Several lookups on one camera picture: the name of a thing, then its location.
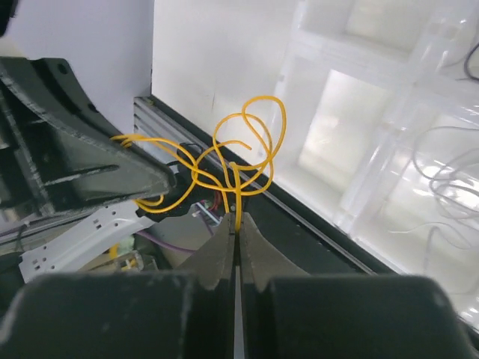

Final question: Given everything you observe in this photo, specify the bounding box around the aluminium rail frame front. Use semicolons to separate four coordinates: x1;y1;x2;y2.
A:
132;96;240;177

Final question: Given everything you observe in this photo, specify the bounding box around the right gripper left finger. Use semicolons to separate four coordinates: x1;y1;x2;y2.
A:
1;215;235;358

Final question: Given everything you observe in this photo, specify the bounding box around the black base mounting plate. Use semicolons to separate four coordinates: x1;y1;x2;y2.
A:
149;96;394;274

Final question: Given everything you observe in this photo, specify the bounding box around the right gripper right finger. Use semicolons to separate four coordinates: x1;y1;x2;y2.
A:
239;214;478;358

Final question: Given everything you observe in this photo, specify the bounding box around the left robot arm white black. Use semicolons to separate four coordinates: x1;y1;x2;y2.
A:
1;57;208;282

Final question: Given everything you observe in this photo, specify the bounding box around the yellow thin cable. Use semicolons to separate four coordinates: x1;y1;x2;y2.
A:
110;95;287;235

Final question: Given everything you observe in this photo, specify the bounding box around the white six-compartment tray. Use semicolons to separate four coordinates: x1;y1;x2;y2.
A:
275;1;478;328

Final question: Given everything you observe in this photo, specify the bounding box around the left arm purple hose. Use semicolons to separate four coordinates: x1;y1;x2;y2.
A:
134;209;225;257

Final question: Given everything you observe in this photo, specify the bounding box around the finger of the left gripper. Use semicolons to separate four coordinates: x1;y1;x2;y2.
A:
1;57;176;217

